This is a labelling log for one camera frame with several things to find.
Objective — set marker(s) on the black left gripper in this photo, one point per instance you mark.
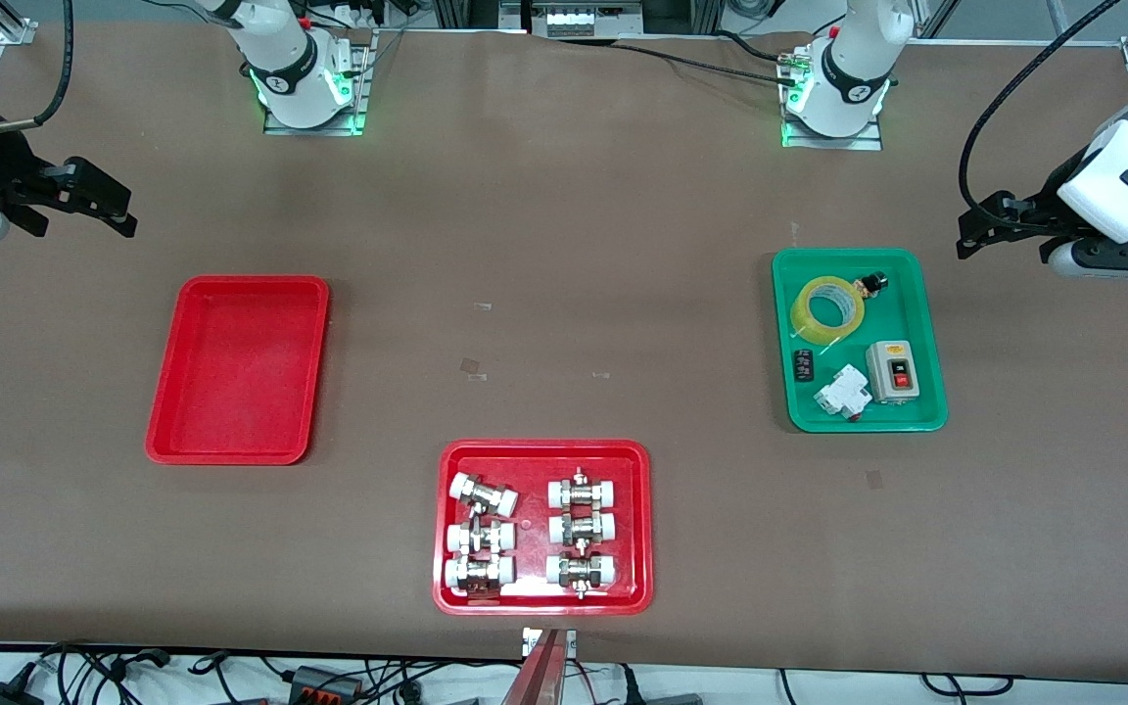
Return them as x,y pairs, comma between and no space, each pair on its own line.
1036,207

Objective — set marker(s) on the yellow tape roll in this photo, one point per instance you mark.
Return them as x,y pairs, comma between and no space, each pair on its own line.
804,313

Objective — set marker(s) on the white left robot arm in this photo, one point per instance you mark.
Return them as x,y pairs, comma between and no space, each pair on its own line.
853,69

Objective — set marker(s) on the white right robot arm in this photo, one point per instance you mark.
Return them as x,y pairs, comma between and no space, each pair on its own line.
280,59

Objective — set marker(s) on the empty red plastic tray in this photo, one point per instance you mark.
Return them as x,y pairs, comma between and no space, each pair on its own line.
236,372

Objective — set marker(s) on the green plastic tray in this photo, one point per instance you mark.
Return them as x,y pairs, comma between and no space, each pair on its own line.
843,406

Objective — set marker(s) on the red tray with fittings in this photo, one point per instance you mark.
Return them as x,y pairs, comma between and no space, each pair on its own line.
535,524

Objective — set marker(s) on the small black brass component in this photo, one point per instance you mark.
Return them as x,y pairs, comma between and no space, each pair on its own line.
873,284

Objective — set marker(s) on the white circuit breaker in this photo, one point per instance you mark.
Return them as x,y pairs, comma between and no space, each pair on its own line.
840,394

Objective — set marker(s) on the white power strip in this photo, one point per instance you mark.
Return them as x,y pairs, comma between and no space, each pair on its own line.
579,22

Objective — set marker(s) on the white metal pipe fitting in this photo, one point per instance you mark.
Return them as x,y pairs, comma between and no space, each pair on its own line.
584,492
582,529
486,494
479,573
581,571
481,538

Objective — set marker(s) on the black power adapter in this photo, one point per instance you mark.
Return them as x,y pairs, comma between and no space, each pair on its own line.
1,693

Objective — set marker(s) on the black orange connector box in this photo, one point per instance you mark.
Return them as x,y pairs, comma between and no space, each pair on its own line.
324,682

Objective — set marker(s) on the red aluminium profile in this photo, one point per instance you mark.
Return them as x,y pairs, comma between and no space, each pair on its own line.
540,676

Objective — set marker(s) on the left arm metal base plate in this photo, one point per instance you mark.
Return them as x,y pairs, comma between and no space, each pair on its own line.
833,142

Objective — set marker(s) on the grey push button switch box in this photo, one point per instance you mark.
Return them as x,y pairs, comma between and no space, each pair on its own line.
892,372

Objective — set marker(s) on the small metal bracket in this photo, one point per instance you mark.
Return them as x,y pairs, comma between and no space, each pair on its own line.
530,641

